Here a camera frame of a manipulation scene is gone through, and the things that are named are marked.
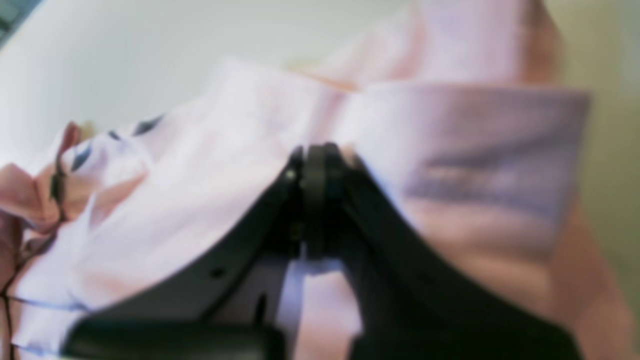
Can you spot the pink T-shirt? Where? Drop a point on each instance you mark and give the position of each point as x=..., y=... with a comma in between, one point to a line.
x=454, y=105

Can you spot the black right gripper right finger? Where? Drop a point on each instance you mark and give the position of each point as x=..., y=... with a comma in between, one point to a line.
x=413, y=304

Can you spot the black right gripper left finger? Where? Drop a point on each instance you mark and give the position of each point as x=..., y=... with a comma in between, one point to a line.
x=222, y=306

